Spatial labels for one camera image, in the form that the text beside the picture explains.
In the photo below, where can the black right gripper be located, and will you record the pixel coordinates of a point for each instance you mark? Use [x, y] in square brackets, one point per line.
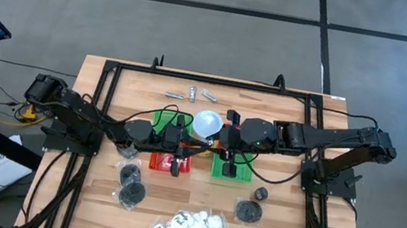
[229, 139]

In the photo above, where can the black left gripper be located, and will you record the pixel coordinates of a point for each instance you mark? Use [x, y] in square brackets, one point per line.
[172, 138]

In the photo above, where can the silver metal nail clipper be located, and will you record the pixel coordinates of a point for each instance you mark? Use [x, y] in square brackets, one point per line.
[173, 95]
[209, 96]
[192, 94]

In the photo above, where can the clear bag of white cotton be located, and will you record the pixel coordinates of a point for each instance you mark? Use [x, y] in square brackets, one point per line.
[197, 223]
[215, 226]

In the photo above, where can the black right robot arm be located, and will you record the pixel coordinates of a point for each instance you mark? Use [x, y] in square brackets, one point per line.
[327, 139]

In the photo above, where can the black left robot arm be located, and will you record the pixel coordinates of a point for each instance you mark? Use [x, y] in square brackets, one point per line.
[76, 109]

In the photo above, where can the green plastic mesh basket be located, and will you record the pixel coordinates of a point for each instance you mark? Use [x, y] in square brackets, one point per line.
[245, 172]
[157, 127]

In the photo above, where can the red plastic mesh basket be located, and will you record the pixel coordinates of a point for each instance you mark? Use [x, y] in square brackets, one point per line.
[162, 163]

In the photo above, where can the yellow disinfecting wipes canister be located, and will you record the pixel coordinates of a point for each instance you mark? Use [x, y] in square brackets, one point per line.
[206, 124]

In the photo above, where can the black desk crossbar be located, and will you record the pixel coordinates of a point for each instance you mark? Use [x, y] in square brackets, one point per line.
[14, 153]

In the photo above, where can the black aluminium table frame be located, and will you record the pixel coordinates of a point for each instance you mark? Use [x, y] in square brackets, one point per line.
[213, 80]

